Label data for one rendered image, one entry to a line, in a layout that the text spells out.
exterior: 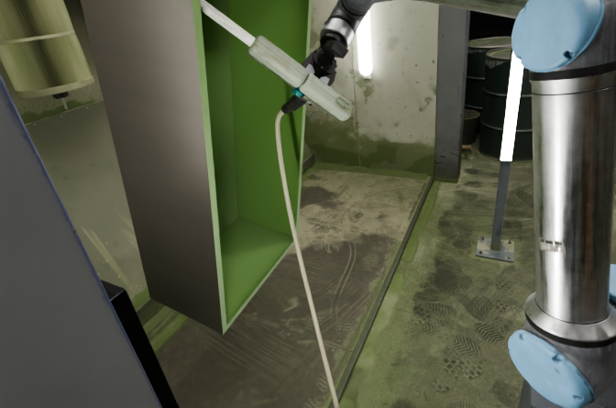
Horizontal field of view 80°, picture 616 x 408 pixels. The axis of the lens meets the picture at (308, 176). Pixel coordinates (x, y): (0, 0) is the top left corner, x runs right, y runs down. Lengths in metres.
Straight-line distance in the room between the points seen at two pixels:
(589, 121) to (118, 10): 0.96
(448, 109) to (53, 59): 2.46
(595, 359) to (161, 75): 1.05
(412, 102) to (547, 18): 2.41
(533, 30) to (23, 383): 0.71
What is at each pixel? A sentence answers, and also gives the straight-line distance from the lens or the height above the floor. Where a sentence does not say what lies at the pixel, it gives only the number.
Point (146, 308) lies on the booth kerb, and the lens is 2.25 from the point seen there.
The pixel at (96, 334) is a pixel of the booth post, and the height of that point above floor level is 1.26.
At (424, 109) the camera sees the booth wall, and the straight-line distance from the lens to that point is 3.02.
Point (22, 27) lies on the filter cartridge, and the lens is 2.07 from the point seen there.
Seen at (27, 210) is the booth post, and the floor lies 1.40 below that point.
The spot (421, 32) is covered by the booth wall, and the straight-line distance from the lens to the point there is 2.91.
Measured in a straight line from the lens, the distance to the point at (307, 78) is 0.97.
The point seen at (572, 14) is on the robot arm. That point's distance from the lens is 0.64.
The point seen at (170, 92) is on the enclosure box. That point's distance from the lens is 0.99.
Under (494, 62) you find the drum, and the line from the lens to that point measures 3.46.
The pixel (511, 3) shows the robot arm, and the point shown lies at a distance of 0.90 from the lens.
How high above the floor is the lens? 1.51
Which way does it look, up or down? 26 degrees down
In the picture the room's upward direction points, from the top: 8 degrees counter-clockwise
